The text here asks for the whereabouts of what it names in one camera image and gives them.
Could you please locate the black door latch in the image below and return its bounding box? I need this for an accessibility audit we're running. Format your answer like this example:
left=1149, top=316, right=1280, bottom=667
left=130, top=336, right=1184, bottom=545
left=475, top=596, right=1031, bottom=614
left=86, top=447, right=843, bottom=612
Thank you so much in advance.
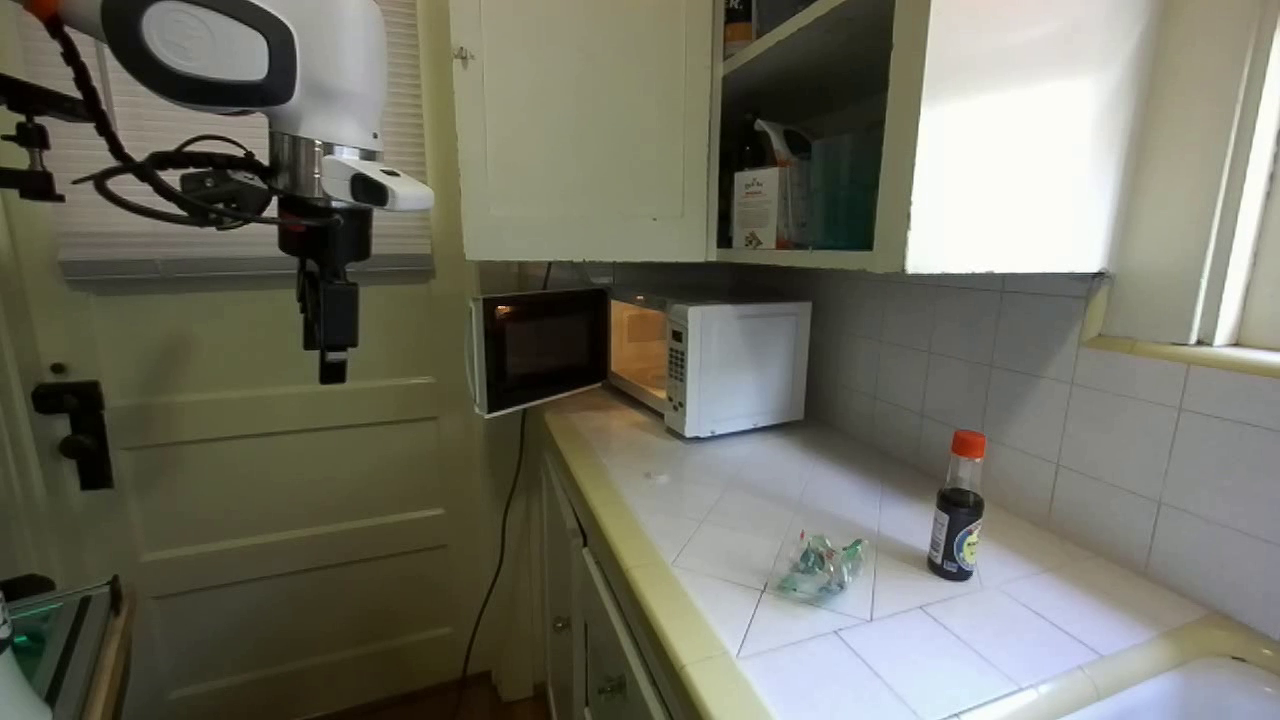
left=28, top=374, right=122, bottom=497

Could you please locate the black-windowed microwave door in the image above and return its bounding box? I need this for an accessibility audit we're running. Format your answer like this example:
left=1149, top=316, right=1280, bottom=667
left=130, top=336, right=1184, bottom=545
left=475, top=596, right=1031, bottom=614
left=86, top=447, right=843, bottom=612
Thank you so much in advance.
left=463, top=279, right=616, bottom=425

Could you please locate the teal drinking glass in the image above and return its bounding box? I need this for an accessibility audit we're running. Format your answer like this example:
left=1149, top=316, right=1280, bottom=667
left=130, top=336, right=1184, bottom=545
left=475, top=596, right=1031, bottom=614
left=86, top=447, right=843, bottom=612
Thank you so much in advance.
left=800, top=123, right=884, bottom=256

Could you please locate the black camera clamp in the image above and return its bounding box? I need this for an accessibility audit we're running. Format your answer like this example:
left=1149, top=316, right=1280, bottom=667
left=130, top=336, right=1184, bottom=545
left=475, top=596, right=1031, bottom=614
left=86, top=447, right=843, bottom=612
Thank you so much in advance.
left=0, top=71, right=105, bottom=208

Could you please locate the white sink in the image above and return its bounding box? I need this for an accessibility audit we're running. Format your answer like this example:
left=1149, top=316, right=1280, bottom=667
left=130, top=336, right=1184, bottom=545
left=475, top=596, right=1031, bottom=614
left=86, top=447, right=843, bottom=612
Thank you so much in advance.
left=1058, top=649, right=1280, bottom=720

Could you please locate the black microwave power cord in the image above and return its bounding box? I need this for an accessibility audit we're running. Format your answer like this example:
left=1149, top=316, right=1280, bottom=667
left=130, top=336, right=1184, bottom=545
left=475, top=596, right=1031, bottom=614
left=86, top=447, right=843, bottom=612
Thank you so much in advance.
left=455, top=407, right=529, bottom=688

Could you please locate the white printed carton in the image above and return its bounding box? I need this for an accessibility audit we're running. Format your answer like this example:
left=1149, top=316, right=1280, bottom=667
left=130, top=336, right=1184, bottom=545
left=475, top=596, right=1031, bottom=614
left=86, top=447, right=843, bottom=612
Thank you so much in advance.
left=729, top=162, right=792, bottom=256

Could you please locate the glass-topped stand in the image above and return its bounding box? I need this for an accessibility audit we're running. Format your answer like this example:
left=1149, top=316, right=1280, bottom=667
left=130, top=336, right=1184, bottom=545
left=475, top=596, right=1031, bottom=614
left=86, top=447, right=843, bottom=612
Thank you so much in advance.
left=0, top=573, right=142, bottom=720

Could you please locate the cream cupboard door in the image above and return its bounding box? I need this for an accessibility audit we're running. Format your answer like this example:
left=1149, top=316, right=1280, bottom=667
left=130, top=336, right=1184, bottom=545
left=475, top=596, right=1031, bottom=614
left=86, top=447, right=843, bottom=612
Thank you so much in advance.
left=445, top=0, right=724, bottom=266

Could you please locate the cream panelled door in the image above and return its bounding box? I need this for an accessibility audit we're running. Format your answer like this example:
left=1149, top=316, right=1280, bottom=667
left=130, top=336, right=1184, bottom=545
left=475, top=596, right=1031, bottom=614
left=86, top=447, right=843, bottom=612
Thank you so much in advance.
left=0, top=197, right=500, bottom=720

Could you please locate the cream base cabinet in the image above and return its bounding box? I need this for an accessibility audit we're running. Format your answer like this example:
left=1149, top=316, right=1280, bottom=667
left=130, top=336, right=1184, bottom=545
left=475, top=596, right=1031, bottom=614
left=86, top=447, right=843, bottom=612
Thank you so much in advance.
left=529, top=434, right=702, bottom=720

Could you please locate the window frame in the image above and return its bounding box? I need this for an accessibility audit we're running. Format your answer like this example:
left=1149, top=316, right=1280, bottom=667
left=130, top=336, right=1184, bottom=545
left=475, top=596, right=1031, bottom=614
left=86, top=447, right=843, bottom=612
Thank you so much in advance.
left=1187, top=0, right=1280, bottom=355

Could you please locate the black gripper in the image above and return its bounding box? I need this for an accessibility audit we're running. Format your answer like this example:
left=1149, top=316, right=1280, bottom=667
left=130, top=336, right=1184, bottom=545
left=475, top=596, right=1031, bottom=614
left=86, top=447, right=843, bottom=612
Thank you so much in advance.
left=277, top=197, right=376, bottom=388

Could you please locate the cream wall cupboard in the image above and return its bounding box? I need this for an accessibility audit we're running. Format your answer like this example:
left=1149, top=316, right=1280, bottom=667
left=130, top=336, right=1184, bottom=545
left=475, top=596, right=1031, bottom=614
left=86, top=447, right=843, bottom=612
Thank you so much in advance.
left=706, top=0, right=1168, bottom=279

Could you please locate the white door blind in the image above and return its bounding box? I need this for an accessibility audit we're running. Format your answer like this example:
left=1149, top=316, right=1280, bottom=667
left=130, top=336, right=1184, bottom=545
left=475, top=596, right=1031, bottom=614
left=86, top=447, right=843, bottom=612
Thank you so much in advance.
left=35, top=0, right=441, bottom=289

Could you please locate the crumpled green wrapper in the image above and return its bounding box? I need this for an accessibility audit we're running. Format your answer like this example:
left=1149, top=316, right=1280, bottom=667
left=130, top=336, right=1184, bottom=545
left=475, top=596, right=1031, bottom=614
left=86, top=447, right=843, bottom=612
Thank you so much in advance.
left=768, top=528, right=873, bottom=606

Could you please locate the soy sauce bottle red cap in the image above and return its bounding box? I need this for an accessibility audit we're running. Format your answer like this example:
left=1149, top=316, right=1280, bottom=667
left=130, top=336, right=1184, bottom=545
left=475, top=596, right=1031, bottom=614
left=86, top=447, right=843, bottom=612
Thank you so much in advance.
left=923, top=425, right=996, bottom=582

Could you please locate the white microwave oven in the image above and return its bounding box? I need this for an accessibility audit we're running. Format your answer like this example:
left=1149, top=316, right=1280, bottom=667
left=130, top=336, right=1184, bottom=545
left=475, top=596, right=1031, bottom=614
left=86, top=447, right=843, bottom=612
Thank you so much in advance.
left=604, top=290, right=817, bottom=444

